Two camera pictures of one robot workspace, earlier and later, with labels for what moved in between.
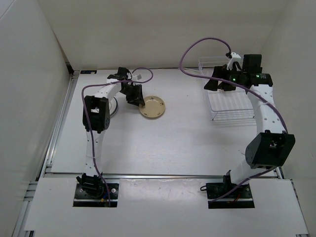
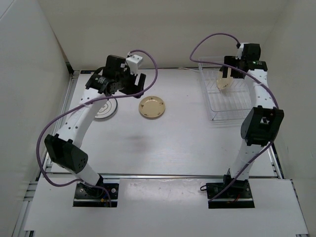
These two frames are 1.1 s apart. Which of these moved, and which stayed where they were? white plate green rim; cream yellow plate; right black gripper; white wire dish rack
Moved: right black gripper
Stayed: cream yellow plate; white plate green rim; white wire dish rack
